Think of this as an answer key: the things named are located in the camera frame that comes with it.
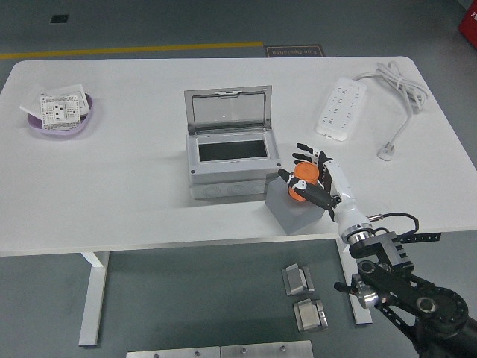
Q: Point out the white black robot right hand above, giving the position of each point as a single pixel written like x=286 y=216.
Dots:
x=343 y=190

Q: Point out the orange cylinder object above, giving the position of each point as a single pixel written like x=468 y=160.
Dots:
x=305 y=172

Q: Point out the grey electrical box clear lid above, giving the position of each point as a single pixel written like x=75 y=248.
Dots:
x=231 y=169

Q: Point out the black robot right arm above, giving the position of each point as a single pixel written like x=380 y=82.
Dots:
x=395 y=287

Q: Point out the grey cube holder block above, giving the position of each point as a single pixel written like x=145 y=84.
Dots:
x=287 y=209

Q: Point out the white power strip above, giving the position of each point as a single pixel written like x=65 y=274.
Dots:
x=341 y=108

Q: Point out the black table control panel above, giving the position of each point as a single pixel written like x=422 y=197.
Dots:
x=428 y=236

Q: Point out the silver metal block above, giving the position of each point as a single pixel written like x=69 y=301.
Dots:
x=309 y=317
x=296 y=279

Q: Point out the dark floor sign orange text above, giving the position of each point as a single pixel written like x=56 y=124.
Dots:
x=294 y=52

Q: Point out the silver metal plate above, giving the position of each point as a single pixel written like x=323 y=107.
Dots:
x=171 y=352
x=264 y=350

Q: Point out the red sign board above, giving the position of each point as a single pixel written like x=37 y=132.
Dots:
x=469 y=26

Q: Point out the yellow floor tape line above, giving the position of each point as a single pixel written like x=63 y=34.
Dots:
x=130 y=49

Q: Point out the purple bowl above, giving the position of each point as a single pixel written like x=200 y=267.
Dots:
x=59 y=131

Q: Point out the white socket panel printed back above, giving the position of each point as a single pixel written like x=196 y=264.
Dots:
x=59 y=112

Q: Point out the black floor hatch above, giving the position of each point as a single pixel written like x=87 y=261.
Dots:
x=59 y=18

